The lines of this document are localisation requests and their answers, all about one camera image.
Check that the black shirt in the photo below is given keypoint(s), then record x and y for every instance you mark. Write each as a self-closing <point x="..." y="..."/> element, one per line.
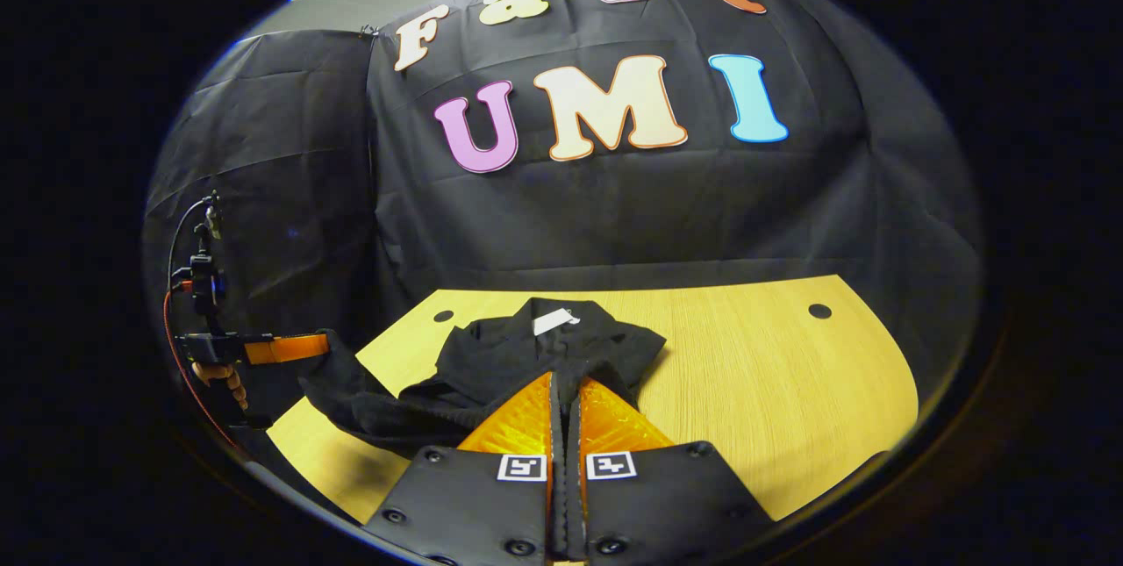
<point x="491" y="355"/>

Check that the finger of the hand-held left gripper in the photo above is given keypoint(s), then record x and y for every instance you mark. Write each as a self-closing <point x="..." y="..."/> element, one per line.
<point x="285" y="348"/>

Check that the black backdrop cloth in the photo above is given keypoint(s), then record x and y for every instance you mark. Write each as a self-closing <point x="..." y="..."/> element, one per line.
<point x="702" y="215"/>

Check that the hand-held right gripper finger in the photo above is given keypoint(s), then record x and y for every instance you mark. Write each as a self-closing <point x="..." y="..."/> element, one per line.
<point x="575" y="505"/>
<point x="560" y="505"/>

